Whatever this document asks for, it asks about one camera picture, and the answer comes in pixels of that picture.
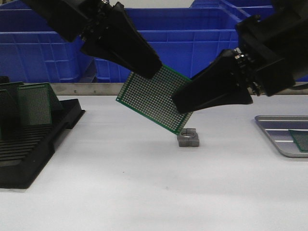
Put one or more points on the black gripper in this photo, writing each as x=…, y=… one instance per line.
x=277, y=51
x=108, y=31

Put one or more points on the green circuit board edge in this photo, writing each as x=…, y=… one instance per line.
x=152, y=98

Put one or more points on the green perforated circuit board front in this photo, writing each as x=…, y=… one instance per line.
x=300, y=138

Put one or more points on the green perforated circuit board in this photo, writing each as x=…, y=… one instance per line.
x=36, y=104
x=300, y=138

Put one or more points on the silver metal tray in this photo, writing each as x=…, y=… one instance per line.
x=276, y=128

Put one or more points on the green perforated circuit board middle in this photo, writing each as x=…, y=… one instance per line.
x=36, y=104

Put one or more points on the black slotted board rack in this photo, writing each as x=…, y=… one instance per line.
x=25, y=150

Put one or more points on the blue centre plastic crate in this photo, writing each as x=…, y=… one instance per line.
x=186, y=39

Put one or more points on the blue plastic crate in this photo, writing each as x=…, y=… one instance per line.
x=262, y=11
x=186, y=39
x=32, y=52

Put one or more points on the grey metal clamp block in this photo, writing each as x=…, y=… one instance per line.
x=188, y=137

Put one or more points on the blue right plastic crate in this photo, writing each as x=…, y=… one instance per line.
x=262, y=11

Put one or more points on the blue far right crate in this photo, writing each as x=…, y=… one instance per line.
x=231, y=3

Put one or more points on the blue left plastic crate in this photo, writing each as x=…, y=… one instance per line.
x=32, y=52

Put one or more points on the steel table edge rail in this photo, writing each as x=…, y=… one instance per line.
x=87, y=89

